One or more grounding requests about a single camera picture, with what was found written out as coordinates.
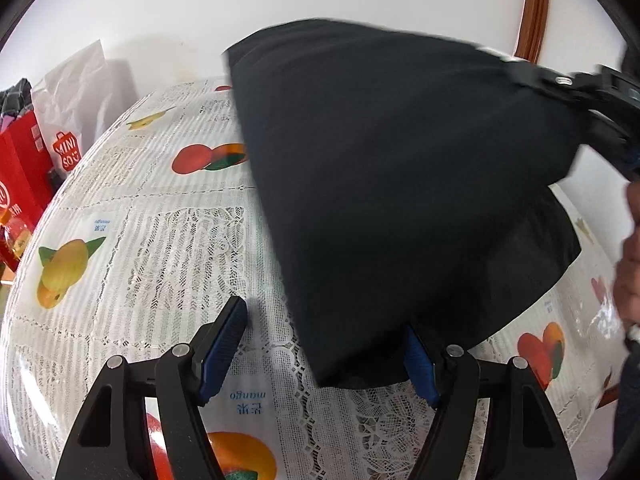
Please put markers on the wooden door frame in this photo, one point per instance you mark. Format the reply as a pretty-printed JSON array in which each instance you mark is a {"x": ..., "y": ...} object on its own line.
[{"x": 532, "y": 20}]

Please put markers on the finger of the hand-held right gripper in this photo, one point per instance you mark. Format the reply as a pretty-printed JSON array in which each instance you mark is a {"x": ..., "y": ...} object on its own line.
[{"x": 555, "y": 82}]

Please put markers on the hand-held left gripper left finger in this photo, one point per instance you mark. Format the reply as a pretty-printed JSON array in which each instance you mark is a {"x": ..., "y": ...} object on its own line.
[{"x": 220, "y": 350}]

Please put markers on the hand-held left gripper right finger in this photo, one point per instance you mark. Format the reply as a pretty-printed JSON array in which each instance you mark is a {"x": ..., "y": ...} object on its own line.
[{"x": 417, "y": 365}]

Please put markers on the black garment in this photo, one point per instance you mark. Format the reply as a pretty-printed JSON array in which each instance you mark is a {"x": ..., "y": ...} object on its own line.
[{"x": 400, "y": 185}]

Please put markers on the dark checked cloth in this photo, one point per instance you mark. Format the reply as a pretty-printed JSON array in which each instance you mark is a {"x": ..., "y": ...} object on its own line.
[{"x": 15, "y": 97}]

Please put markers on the fruit print lace tablecloth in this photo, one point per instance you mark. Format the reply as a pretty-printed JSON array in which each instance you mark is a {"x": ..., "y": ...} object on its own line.
[{"x": 165, "y": 240}]

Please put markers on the orange drink bottle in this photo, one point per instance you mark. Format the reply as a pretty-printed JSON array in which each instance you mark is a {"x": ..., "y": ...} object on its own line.
[{"x": 14, "y": 237}]

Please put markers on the person's right hand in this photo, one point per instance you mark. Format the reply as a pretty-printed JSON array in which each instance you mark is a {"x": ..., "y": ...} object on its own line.
[{"x": 631, "y": 270}]

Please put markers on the white plastic bag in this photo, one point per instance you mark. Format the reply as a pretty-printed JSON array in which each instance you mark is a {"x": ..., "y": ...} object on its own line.
[{"x": 75, "y": 105}]

